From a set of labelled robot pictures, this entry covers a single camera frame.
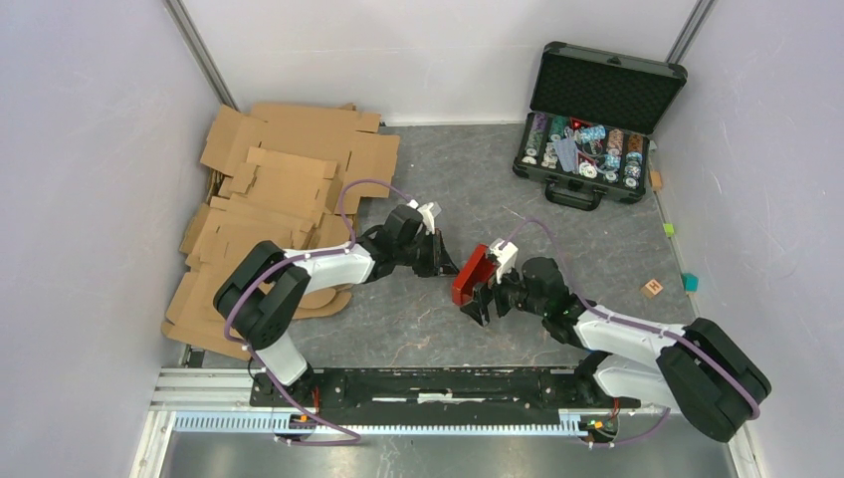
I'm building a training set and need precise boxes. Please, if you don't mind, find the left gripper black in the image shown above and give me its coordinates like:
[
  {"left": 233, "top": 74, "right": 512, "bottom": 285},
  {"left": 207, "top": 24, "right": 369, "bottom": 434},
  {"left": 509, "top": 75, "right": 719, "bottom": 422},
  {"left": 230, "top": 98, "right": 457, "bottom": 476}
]
[{"left": 395, "top": 229, "right": 460, "bottom": 279}]

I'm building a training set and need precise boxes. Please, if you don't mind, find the aluminium frame rail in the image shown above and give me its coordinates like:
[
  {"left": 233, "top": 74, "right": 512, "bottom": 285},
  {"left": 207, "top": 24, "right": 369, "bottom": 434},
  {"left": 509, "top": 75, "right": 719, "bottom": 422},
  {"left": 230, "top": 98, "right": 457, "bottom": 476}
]
[{"left": 128, "top": 367, "right": 766, "bottom": 478}]

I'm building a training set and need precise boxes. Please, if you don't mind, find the black poker chip case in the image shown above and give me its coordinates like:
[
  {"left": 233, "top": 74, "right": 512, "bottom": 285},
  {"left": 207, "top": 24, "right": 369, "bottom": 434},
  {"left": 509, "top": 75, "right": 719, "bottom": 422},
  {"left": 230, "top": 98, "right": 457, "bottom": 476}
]
[{"left": 512, "top": 42, "right": 688, "bottom": 211}]

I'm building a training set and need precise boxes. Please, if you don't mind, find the small brown wooden block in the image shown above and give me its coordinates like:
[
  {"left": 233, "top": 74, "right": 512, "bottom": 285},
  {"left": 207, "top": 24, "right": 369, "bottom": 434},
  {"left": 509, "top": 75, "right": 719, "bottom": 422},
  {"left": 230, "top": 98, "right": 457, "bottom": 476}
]
[{"left": 649, "top": 171, "right": 663, "bottom": 192}]

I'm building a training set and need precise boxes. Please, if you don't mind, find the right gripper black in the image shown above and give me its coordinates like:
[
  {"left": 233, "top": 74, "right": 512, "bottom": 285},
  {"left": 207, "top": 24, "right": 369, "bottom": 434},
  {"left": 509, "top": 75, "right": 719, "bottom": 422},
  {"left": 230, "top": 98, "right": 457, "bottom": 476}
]
[{"left": 460, "top": 258, "right": 547, "bottom": 328}]

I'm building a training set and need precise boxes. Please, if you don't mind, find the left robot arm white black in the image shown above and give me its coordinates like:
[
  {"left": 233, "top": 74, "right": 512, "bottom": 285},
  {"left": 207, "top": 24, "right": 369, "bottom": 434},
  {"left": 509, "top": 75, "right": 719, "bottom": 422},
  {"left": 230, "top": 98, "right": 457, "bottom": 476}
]
[{"left": 212, "top": 202, "right": 459, "bottom": 406}]

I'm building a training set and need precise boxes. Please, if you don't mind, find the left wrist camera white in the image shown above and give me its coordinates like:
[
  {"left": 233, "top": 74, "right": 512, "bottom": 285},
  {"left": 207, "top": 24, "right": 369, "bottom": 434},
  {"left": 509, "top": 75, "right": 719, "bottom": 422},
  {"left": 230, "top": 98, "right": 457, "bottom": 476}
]
[{"left": 407, "top": 199, "right": 442, "bottom": 235}]

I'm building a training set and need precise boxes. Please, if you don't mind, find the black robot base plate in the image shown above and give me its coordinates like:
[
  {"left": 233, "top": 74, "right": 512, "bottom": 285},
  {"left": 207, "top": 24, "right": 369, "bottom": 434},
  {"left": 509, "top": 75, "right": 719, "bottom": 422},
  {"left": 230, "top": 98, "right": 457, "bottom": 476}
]
[{"left": 289, "top": 366, "right": 641, "bottom": 426}]

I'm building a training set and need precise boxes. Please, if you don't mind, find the red paper box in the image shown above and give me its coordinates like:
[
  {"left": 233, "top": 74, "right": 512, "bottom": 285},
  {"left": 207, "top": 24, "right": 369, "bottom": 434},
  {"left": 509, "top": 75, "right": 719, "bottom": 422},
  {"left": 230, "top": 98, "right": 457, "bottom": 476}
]
[{"left": 451, "top": 244, "right": 497, "bottom": 307}]

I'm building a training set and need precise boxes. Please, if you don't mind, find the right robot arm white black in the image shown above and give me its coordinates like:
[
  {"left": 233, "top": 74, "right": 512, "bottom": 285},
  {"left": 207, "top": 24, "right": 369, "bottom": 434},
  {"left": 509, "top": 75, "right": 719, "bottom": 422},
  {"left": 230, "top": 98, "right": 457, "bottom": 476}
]
[{"left": 452, "top": 253, "right": 772, "bottom": 442}]

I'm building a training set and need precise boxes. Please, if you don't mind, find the teal cube block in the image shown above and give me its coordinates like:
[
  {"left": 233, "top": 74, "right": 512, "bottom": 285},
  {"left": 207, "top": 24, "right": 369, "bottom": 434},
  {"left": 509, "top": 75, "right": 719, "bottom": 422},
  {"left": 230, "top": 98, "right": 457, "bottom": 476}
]
[{"left": 681, "top": 272, "right": 699, "bottom": 294}]

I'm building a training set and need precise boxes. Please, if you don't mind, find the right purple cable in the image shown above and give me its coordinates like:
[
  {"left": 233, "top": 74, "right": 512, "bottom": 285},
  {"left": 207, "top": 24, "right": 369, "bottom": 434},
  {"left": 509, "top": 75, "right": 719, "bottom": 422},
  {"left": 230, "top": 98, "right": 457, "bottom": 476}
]
[{"left": 504, "top": 217, "right": 762, "bottom": 450}]

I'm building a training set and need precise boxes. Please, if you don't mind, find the wooden letter block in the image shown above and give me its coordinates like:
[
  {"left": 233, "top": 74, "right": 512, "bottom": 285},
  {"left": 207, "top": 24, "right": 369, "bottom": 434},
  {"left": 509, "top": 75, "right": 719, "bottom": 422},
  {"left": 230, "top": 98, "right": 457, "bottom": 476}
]
[{"left": 640, "top": 279, "right": 664, "bottom": 299}]

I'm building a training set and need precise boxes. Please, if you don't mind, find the stack of flat brown cardboard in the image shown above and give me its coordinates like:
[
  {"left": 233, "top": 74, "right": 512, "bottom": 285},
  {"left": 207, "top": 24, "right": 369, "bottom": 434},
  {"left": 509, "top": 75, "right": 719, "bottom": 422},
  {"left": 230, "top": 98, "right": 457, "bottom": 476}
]
[{"left": 161, "top": 103, "right": 400, "bottom": 359}]

